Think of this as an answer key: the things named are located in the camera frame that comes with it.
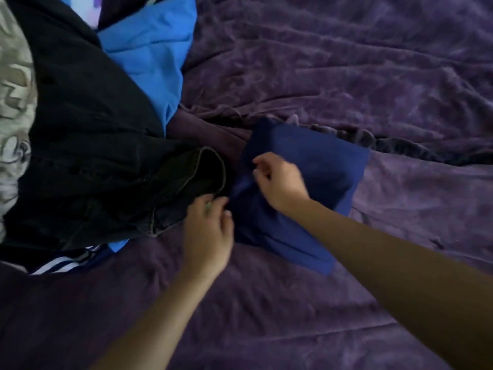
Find person's left hand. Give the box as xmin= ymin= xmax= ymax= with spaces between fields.
xmin=180 ymin=193 xmax=235 ymax=282

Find person's right hand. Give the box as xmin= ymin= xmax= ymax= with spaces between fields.
xmin=252 ymin=152 xmax=311 ymax=215

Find navy blue cloth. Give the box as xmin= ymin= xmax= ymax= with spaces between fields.
xmin=229 ymin=118 xmax=371 ymax=276

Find person's right forearm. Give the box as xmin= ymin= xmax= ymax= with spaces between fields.
xmin=286 ymin=198 xmax=493 ymax=370

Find person's left forearm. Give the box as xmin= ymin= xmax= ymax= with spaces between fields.
xmin=89 ymin=268 xmax=217 ymax=370

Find black denim jeans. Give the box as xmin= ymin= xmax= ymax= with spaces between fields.
xmin=127 ymin=145 xmax=229 ymax=238

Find dark plum garment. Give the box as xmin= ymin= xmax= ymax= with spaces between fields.
xmin=166 ymin=108 xmax=253 ymax=166

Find purple velvet blanket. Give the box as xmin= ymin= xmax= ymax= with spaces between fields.
xmin=0 ymin=0 xmax=493 ymax=370

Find navy white striped garment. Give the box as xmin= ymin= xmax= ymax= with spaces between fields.
xmin=30 ymin=244 xmax=113 ymax=276

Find black garment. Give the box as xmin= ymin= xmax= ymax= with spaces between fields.
xmin=0 ymin=0 xmax=201 ymax=266

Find light blue garment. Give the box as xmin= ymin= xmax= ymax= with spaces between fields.
xmin=96 ymin=0 xmax=198 ymax=136

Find grey patterned cloth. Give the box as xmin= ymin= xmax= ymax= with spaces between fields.
xmin=0 ymin=0 xmax=38 ymax=243

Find white purple patterned cloth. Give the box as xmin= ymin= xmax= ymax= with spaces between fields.
xmin=57 ymin=0 xmax=104 ymax=30

